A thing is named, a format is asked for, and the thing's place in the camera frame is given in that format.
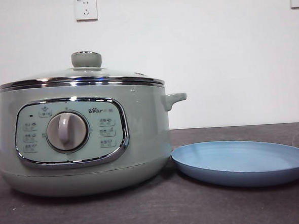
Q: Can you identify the glass lid with round knob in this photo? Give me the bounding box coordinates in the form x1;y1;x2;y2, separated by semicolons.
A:
0;46;164;92

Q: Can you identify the pale green electric steamer pot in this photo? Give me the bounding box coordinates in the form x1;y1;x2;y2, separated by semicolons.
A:
0;73;193;202

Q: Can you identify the blue round plate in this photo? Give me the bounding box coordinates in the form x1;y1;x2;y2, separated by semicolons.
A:
170;136;299;193

